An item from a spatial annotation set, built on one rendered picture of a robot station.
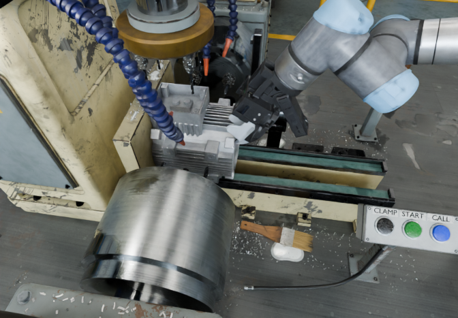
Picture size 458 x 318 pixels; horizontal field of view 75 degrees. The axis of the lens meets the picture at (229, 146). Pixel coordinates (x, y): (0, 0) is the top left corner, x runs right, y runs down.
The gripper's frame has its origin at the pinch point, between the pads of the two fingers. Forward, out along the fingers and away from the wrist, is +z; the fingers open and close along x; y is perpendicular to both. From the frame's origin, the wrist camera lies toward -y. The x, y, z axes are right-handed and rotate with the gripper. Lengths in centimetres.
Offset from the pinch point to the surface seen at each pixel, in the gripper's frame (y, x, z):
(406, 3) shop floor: -199, -357, 11
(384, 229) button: -26.2, 17.0, -12.9
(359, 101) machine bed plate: -52, -54, 3
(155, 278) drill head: 10.4, 33.9, -1.2
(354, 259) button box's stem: -41.9, 12.2, 8.2
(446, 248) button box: -36.9, 18.2, -17.1
